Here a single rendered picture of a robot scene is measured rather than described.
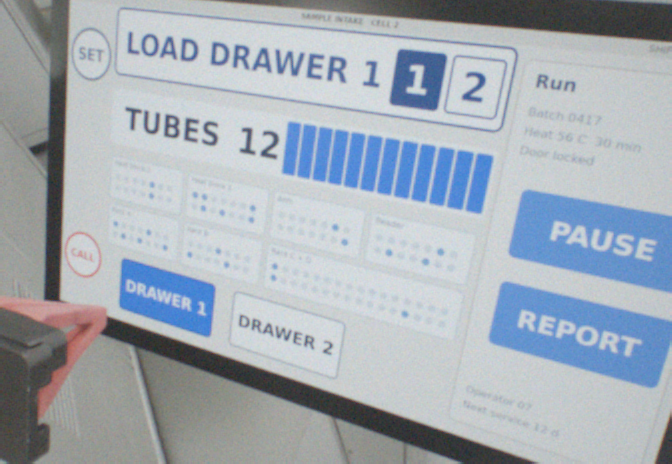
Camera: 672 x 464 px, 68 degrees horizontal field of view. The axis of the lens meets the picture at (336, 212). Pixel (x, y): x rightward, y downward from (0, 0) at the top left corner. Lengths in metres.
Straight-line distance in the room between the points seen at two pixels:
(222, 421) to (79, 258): 1.05
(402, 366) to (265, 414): 1.11
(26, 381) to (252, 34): 0.25
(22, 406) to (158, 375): 1.31
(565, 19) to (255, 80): 0.20
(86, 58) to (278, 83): 0.17
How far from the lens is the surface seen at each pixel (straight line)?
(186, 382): 1.56
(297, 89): 0.36
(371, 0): 0.35
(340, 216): 0.35
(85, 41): 0.47
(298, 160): 0.36
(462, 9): 0.34
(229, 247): 0.39
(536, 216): 0.33
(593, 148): 0.33
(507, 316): 0.35
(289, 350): 0.40
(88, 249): 0.49
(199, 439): 1.49
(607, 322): 0.35
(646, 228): 0.34
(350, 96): 0.34
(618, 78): 0.33
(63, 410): 1.01
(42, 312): 0.33
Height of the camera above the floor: 1.35
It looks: 49 degrees down
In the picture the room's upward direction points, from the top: 9 degrees counter-clockwise
